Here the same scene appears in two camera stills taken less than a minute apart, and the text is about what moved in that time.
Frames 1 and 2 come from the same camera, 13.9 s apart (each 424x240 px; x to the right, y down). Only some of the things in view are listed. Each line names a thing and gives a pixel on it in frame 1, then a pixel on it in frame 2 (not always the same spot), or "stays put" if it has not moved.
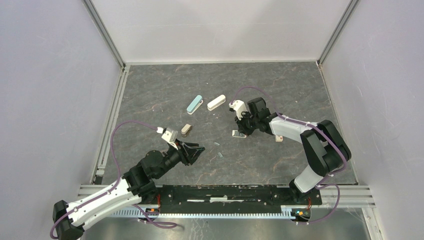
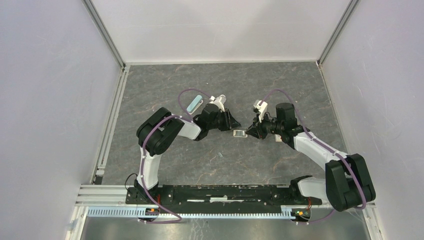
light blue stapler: x=194 y=105 stays put
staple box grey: x=236 y=133 stays put
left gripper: x=184 y=153 -> x=230 y=122
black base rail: x=232 y=199 stays put
